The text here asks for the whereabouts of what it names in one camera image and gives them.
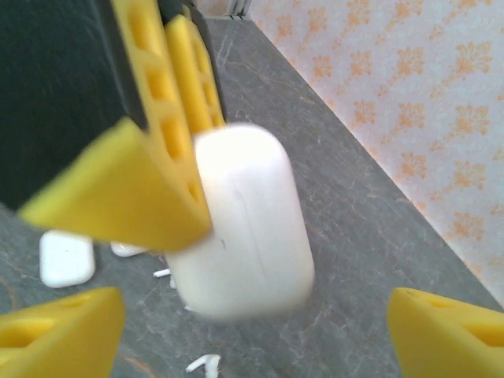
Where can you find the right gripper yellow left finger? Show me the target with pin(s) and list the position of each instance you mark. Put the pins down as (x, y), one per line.
(59, 334)

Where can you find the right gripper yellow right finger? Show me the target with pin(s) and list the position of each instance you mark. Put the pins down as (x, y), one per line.
(453, 338)

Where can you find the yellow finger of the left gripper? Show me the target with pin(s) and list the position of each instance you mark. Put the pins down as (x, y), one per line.
(197, 78)
(130, 189)

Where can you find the white earbud charging case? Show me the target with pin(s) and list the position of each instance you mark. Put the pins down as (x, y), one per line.
(126, 249)
(67, 260)
(244, 236)

